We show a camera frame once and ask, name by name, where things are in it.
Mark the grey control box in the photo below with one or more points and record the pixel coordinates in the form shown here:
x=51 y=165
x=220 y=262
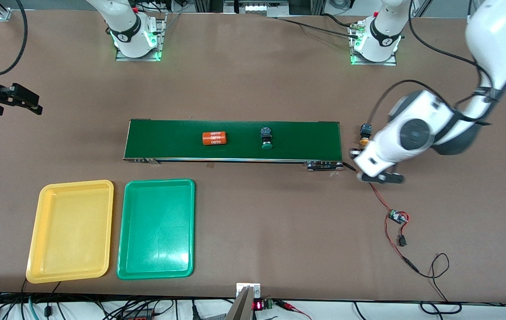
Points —
x=255 y=7

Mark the orange cylinder printed 4680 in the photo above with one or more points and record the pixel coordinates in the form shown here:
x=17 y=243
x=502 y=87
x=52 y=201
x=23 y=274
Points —
x=214 y=138

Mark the yellow mushroom push button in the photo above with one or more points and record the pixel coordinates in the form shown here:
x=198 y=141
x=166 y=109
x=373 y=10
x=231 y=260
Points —
x=365 y=132

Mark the yellow plastic tray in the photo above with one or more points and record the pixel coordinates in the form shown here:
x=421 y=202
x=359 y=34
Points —
x=70 y=231

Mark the green belt conveyor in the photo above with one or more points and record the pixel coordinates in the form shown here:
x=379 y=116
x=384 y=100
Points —
x=168 y=140

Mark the aluminium frame corner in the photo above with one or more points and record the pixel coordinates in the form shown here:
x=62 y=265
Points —
x=3 y=12

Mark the green push button green contact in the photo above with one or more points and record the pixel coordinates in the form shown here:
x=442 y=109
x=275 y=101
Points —
x=266 y=137

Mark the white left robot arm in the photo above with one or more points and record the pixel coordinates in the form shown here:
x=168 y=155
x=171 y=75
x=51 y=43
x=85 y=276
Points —
x=413 y=133

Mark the small black inline switch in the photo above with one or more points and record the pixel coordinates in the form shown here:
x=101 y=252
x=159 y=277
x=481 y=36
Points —
x=402 y=241

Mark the green plastic tray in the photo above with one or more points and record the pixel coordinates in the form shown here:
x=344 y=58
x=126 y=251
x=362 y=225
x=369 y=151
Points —
x=157 y=229

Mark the red clip test lead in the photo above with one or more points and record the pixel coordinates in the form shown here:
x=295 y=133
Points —
x=286 y=305

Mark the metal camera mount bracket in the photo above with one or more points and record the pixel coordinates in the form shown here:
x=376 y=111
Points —
x=248 y=291

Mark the small green circuit board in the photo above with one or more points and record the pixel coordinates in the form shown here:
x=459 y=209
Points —
x=398 y=217

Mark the red digit display module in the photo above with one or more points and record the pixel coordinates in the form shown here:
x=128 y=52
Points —
x=258 y=305

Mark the aluminium arm base plate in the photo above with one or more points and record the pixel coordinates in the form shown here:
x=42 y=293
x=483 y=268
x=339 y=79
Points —
x=162 y=40
x=391 y=62

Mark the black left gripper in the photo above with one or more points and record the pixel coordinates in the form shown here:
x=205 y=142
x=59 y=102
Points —
x=353 y=152

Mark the red black power lead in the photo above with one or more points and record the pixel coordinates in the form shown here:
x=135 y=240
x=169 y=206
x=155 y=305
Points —
x=411 y=265

